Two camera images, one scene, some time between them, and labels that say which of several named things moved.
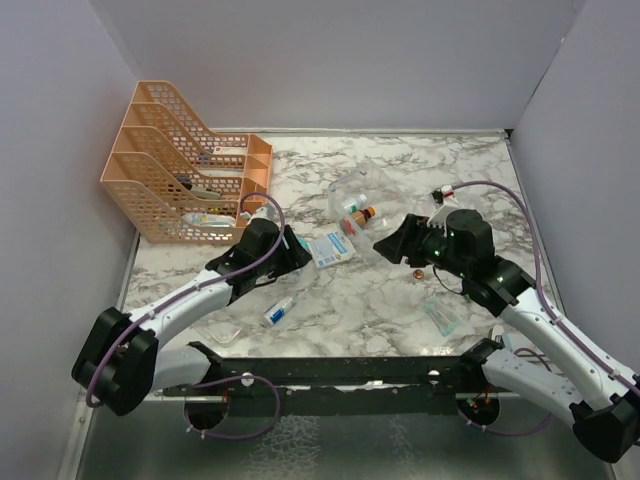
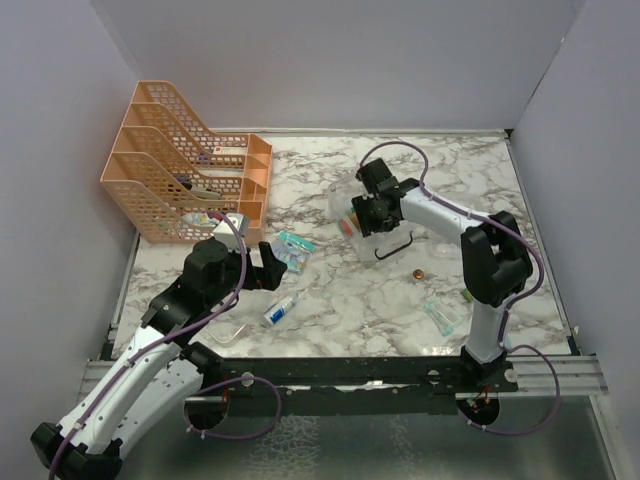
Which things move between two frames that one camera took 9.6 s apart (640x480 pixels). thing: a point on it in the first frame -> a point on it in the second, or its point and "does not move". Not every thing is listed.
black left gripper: (294, 257) -> (269, 276)
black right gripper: (399, 244) -> (360, 204)
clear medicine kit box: (367, 205) does not move
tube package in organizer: (208, 220) does not move
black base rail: (347, 386) does not move
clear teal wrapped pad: (445, 319) does not move
